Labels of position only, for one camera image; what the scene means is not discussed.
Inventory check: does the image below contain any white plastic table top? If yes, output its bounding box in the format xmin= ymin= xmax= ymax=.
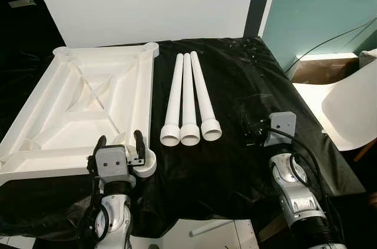
xmin=0 ymin=42 xmax=161 ymax=188

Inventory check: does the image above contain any black table cloth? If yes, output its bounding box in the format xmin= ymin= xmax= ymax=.
xmin=0 ymin=37 xmax=366 ymax=241

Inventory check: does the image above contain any white shell chair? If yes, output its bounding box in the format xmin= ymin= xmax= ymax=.
xmin=293 ymin=59 xmax=377 ymax=161

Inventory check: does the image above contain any white bag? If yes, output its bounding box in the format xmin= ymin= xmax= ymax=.
xmin=359 ymin=49 xmax=377 ymax=66

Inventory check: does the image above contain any large white backdrop panel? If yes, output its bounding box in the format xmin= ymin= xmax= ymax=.
xmin=28 ymin=0 xmax=258 ymax=48

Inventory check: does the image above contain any small grey metal plate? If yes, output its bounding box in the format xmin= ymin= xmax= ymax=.
xmin=8 ymin=0 xmax=37 ymax=8

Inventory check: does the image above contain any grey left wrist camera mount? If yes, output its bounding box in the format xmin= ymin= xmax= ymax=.
xmin=94 ymin=146 xmax=137 ymax=184

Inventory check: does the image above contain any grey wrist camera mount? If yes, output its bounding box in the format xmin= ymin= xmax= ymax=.
xmin=94 ymin=146 xmax=137 ymax=184
xmin=268 ymin=112 xmax=297 ymax=147

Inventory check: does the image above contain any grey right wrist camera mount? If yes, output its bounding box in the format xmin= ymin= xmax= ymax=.
xmin=268 ymin=112 xmax=297 ymax=147

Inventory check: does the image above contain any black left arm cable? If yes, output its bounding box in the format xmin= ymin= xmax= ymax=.
xmin=82 ymin=167 xmax=110 ymax=243

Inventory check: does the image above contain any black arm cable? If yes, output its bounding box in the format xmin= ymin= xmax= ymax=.
xmin=82 ymin=167 xmax=110 ymax=243
xmin=268 ymin=128 xmax=345 ymax=244

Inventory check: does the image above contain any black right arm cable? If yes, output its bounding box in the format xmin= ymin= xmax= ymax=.
xmin=268 ymin=128 xmax=345 ymax=244

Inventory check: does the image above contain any thin black wall cable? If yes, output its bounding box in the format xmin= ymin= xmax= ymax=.
xmin=285 ymin=16 xmax=377 ymax=74

